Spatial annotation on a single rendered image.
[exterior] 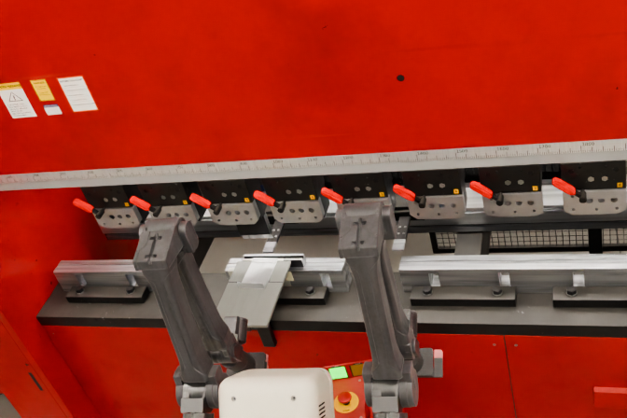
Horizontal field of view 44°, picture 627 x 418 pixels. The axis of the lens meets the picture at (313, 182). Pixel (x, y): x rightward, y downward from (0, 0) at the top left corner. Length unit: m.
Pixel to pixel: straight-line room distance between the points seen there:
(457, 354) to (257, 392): 0.93
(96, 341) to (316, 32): 1.45
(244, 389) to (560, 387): 1.14
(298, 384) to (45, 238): 1.56
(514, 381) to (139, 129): 1.31
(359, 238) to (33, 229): 1.62
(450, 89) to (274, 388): 0.82
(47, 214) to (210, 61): 1.13
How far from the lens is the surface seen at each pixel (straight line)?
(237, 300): 2.35
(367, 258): 1.47
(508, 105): 1.92
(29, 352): 2.88
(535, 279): 2.30
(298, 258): 2.41
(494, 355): 2.36
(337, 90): 1.96
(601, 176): 2.04
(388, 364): 1.62
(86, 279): 2.82
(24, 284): 2.84
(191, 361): 1.75
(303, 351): 2.51
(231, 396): 1.61
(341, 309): 2.39
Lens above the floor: 2.55
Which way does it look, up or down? 35 degrees down
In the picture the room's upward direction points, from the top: 17 degrees counter-clockwise
